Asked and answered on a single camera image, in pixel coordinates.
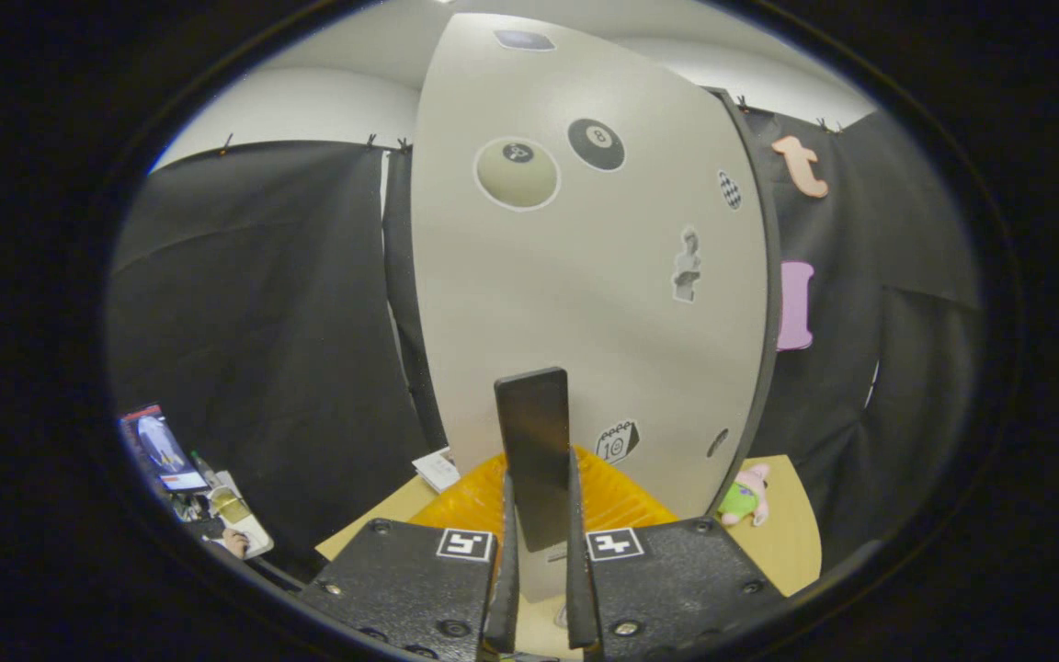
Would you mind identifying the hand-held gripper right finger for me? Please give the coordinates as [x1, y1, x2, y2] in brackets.
[566, 448, 783, 662]

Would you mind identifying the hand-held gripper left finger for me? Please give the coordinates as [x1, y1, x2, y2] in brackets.
[295, 451, 521, 662]

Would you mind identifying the black door handle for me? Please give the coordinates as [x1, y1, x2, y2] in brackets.
[494, 367, 573, 553]

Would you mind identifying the beige shoe cabinet door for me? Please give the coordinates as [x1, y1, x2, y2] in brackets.
[410, 14, 769, 603]

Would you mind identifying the grey shoe cabinet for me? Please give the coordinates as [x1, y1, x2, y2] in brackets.
[704, 86, 784, 516]

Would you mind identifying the white book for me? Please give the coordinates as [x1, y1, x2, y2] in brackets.
[413, 448, 461, 493]

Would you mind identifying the pink green plush toy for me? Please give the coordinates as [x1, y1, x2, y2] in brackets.
[718, 462, 771, 527]

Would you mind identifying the white desk clutter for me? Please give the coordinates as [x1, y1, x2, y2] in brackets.
[176, 471, 275, 560]

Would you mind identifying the computer monitor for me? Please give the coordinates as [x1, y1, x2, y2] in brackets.
[120, 405, 211, 495]

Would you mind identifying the black backdrop cloth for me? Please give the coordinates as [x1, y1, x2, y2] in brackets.
[107, 101, 985, 571]

